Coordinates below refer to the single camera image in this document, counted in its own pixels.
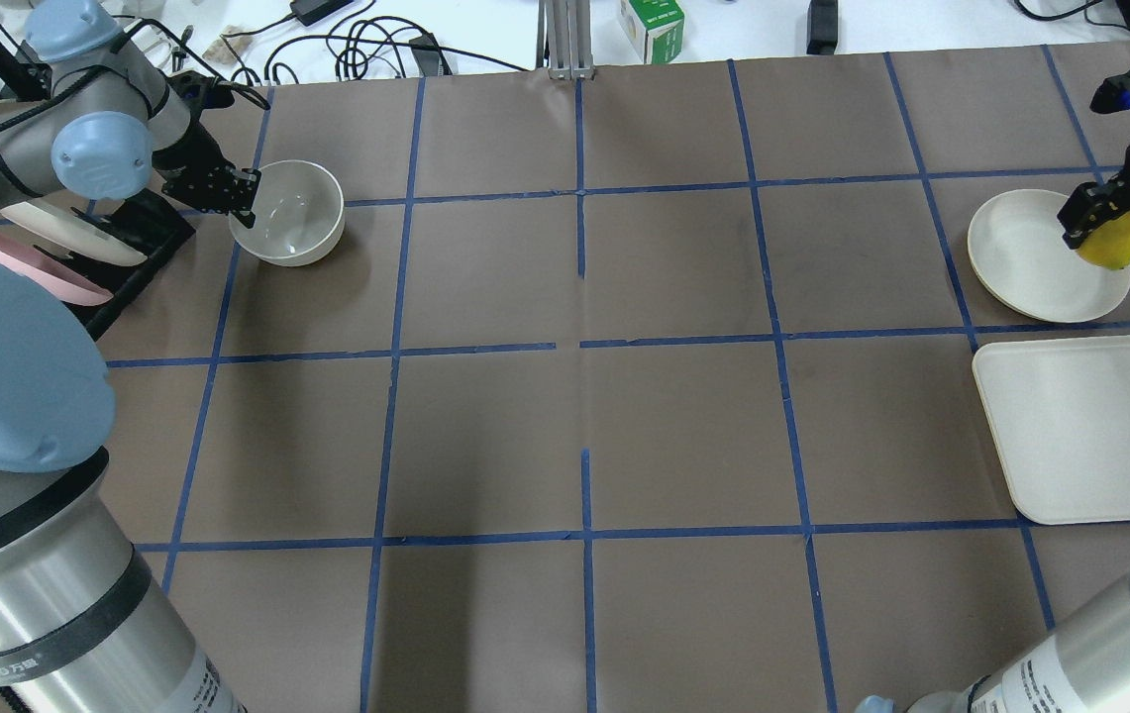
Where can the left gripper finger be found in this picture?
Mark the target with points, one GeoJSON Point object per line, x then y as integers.
{"type": "Point", "coordinates": [242, 191]}

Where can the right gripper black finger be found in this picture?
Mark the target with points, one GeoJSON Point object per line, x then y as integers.
{"type": "Point", "coordinates": [1090, 206]}

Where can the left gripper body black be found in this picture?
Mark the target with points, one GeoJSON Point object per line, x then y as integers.
{"type": "Point", "coordinates": [190, 152]}

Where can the yellow lemon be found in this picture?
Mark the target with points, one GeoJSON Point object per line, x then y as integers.
{"type": "Point", "coordinates": [1108, 246]}

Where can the white bowl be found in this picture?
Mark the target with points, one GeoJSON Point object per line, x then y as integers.
{"type": "Point", "coordinates": [299, 214]}

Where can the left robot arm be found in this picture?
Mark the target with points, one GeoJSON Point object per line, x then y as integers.
{"type": "Point", "coordinates": [84, 626]}

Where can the black dish rack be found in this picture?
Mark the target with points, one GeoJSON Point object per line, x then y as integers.
{"type": "Point", "coordinates": [143, 235]}

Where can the cream round plate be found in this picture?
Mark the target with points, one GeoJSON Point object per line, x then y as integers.
{"type": "Point", "coordinates": [1015, 242]}

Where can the cream plate in rack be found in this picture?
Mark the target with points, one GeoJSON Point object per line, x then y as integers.
{"type": "Point", "coordinates": [64, 228]}

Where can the black power adapter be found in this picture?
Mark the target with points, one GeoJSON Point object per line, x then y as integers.
{"type": "Point", "coordinates": [310, 12]}

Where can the pink plate in rack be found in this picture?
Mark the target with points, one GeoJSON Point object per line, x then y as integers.
{"type": "Point", "coordinates": [51, 275]}

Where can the cream rectangular tray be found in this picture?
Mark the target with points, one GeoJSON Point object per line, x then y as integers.
{"type": "Point", "coordinates": [1059, 415]}

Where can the green white carton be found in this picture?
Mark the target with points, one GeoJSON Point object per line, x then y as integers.
{"type": "Point", "coordinates": [656, 29]}

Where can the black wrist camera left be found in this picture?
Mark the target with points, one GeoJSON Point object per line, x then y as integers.
{"type": "Point", "coordinates": [202, 92]}

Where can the aluminium frame post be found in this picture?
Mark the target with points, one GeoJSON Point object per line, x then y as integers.
{"type": "Point", "coordinates": [564, 39]}

